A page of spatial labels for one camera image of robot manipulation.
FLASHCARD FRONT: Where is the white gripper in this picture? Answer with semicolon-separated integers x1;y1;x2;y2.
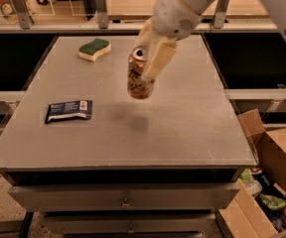
135;0;203;81

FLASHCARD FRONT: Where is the orange soda can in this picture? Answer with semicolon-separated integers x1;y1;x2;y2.
127;47;154;99

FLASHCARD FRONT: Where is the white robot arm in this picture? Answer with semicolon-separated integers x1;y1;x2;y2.
135;0;286;81

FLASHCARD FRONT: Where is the blue rxbar wrapper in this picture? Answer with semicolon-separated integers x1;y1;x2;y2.
45;100;92;124

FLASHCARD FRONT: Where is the green yellow sponge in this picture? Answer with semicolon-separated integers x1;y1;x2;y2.
78;38;111;61

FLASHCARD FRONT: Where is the cardboard box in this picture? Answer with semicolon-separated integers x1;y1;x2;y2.
217;109;286;238

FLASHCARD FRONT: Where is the green snack bag in box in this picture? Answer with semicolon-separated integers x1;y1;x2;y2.
259;193;286;211

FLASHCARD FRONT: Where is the upper grey drawer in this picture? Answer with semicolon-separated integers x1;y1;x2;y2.
9;182;238;212

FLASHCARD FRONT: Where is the grey drawer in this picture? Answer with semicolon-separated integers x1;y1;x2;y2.
43;213;215;235
9;182;238;212

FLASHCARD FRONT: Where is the lower grey drawer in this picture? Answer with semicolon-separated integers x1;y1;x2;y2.
43;213;215;235

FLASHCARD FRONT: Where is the middle metal bracket post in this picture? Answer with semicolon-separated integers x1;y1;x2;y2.
95;0;109;29

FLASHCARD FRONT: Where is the metal bracket post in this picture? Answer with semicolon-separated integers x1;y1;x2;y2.
12;0;33;30
213;0;229;29
95;0;109;29

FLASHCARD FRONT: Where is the right metal bracket post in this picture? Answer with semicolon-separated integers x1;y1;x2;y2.
213;0;229;29

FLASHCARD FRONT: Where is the left metal bracket post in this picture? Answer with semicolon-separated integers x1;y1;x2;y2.
12;0;33;30

